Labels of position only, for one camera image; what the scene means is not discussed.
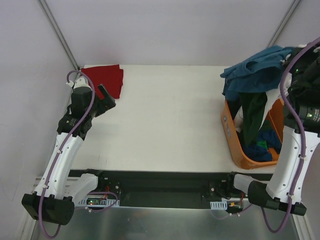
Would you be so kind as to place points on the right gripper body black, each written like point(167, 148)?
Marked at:
point(300, 64)

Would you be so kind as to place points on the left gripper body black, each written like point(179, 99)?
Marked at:
point(105, 100)

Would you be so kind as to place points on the white t shirt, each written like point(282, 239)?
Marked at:
point(272, 96)

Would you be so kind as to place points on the teal blue t shirt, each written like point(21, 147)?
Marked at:
point(257, 74)

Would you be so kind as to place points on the dark green t shirt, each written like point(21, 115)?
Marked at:
point(253, 108)

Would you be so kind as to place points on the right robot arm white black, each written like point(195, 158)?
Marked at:
point(300, 91)

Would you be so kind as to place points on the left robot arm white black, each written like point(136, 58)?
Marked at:
point(51, 201)

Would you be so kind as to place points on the folded red t shirt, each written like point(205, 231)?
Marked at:
point(110, 76)

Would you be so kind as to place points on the orange plastic basket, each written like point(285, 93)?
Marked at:
point(276, 118)

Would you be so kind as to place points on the royal blue t shirt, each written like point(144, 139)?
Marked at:
point(259, 149)

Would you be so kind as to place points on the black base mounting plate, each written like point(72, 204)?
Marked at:
point(179, 190)

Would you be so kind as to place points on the right aluminium frame post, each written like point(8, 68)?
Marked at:
point(277, 32)

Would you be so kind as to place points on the aluminium frame post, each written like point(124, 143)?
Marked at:
point(58, 33)
point(277, 32)

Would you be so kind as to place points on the left aluminium frame post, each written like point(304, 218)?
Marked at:
point(58, 33)

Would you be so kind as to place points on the left white cable duct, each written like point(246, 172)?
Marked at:
point(93, 202)

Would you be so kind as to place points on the white cable duct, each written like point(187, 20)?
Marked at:
point(93, 202)
point(219, 205)

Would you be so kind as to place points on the right white cable duct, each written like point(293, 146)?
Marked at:
point(219, 205)

